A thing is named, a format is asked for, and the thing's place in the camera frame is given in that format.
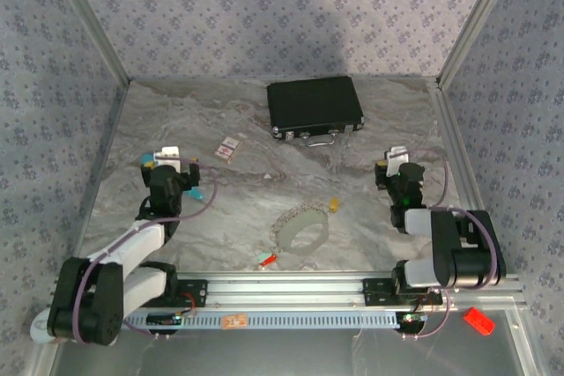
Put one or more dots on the orange label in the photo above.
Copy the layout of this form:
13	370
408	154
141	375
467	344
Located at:
234	322

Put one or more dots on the aluminium frame post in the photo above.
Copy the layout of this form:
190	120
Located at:
477	19
91	19

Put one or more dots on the aluminium side rail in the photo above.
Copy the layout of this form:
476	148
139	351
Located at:
463	153
116	107

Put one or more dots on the left circuit board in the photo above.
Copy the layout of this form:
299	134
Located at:
165	319

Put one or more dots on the right circuit board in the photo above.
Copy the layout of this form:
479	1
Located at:
412	318

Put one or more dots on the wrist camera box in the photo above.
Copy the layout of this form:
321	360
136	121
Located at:
396	160
167	158

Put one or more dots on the black briefcase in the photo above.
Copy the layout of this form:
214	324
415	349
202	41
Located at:
313	103

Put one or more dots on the small matchbox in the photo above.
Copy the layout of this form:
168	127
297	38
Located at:
228	149

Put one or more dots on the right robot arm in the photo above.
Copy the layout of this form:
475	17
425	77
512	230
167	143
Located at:
467	252

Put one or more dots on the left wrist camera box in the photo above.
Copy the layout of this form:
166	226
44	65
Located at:
167	158

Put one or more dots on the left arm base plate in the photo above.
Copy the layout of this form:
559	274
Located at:
194	292

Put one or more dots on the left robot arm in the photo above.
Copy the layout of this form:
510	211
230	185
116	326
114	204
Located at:
128	244

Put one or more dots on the circuit board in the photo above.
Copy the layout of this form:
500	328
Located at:
412	318
165	319

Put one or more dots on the aluminium mounting rail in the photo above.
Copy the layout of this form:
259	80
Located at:
286	292

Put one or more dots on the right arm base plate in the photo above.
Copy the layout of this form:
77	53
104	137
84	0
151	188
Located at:
374	292

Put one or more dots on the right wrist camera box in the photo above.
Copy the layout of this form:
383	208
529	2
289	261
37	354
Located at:
396	160

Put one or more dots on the white tape roll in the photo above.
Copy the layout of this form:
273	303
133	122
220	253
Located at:
39	327

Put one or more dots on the red capped key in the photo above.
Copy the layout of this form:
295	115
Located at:
269	260

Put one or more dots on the red plastic block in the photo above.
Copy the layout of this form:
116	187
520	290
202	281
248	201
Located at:
479	321

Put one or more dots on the teal cylindrical tube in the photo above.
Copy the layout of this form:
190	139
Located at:
196	194

